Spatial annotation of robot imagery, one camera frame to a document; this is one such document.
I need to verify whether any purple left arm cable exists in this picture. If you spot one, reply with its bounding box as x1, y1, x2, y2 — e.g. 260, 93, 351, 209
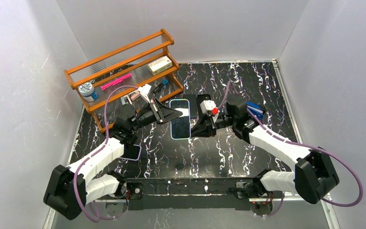
73, 85, 142, 222

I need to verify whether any white red small box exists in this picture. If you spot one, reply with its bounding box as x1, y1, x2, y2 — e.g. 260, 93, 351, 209
148, 56, 173, 75

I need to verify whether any pink comb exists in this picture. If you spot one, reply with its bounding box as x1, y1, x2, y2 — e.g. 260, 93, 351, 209
100, 73, 132, 91

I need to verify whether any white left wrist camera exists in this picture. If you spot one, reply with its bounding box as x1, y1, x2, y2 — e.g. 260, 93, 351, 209
138, 84, 152, 103

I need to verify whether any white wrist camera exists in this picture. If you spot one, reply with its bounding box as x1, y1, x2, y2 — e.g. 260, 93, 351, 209
200, 100, 219, 120
138, 84, 152, 103

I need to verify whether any blue white jar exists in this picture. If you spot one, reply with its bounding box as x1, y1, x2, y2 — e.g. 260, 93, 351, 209
78, 82, 99, 102

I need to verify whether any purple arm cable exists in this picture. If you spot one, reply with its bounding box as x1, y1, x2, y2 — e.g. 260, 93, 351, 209
217, 80, 364, 219
73, 85, 142, 222

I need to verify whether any black blue marker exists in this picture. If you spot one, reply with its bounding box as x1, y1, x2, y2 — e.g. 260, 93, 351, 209
152, 79, 168, 94

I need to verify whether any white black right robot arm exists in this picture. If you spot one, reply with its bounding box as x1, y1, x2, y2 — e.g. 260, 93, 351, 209
191, 94, 340, 204

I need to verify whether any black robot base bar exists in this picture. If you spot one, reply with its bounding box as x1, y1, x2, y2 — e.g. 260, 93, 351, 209
105, 177, 274, 219

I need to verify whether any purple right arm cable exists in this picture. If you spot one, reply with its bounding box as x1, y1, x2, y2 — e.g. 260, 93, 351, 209
217, 80, 364, 219

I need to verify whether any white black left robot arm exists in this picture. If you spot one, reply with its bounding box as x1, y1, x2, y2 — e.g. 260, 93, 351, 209
43, 99, 190, 222

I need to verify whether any orange wooden shelf rack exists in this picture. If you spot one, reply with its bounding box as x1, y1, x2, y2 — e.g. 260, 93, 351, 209
64, 29, 183, 132

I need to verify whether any white pink tape dispenser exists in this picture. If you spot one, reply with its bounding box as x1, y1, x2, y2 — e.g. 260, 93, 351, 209
121, 90, 140, 105

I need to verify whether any black phone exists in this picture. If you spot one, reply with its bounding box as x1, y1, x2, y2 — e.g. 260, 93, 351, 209
183, 94, 198, 119

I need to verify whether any black phone case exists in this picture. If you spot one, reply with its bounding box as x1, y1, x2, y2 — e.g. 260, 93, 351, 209
196, 94, 211, 110

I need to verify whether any blue stapler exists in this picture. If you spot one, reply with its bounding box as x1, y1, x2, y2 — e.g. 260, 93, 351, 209
246, 101, 265, 120

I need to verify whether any phone in purple case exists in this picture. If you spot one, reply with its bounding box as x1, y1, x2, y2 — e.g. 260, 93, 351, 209
119, 145, 142, 161

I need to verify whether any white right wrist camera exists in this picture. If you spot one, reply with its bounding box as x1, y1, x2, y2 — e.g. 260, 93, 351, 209
200, 100, 219, 120

